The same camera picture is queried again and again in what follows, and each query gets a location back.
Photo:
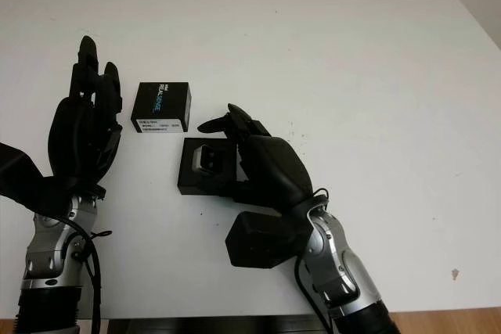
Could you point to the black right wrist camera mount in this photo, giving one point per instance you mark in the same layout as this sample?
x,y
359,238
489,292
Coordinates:
x,y
258,240

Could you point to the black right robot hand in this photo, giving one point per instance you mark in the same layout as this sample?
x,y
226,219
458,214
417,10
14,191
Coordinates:
x,y
274,169

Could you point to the black printed RealSense box lid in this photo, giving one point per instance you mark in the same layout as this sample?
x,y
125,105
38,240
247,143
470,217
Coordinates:
x,y
160,101

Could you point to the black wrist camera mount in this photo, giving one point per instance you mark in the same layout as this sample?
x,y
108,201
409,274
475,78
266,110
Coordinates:
x,y
258,240
23,177

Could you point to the black box base foam insert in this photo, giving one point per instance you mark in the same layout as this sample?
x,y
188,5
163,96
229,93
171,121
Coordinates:
x,y
188,181

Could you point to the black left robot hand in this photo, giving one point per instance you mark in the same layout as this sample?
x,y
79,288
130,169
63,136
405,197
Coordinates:
x,y
78,134

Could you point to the small silver depth camera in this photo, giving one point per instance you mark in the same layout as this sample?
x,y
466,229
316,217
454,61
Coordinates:
x,y
207,158

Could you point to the dark robot torso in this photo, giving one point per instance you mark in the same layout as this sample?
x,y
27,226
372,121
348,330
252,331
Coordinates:
x,y
215,327

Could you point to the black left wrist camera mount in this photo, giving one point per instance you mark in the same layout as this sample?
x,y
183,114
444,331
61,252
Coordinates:
x,y
23,177

